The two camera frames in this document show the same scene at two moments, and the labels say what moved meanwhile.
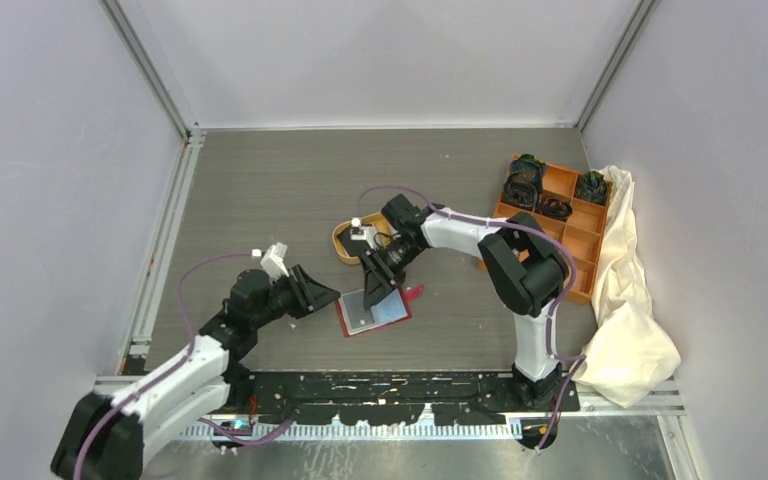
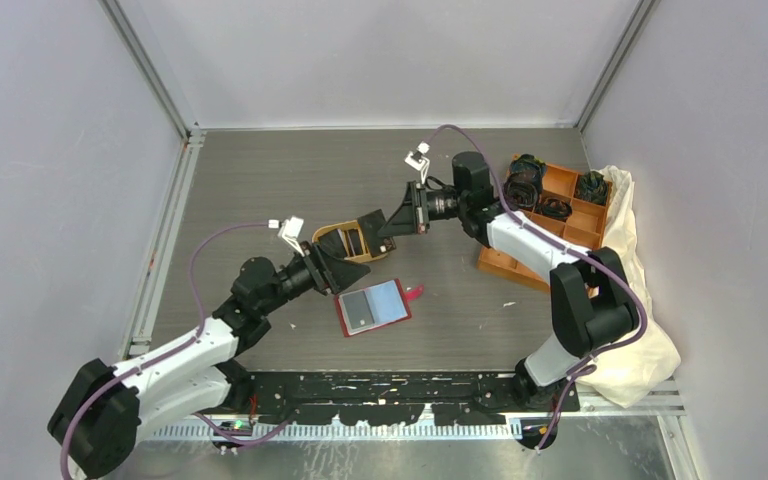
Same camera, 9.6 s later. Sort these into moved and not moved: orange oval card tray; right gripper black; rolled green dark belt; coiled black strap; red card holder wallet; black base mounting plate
Moved: right gripper black; orange oval card tray
Not moved: black base mounting plate; red card holder wallet; rolled green dark belt; coiled black strap
